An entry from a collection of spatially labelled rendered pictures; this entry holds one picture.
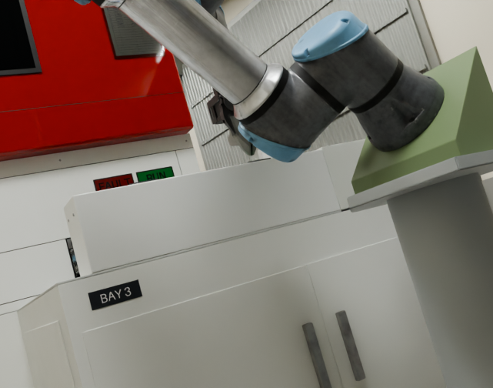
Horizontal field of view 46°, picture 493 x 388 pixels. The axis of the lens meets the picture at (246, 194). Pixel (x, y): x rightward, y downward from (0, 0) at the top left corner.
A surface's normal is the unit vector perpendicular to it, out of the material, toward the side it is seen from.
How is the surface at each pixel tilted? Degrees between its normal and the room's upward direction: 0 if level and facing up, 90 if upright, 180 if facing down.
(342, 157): 90
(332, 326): 90
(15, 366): 90
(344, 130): 90
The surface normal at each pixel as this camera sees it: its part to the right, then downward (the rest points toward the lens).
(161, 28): -0.11, 0.66
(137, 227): 0.44, -0.25
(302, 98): -0.21, 0.07
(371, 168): -0.74, -0.58
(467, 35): -0.77, 0.14
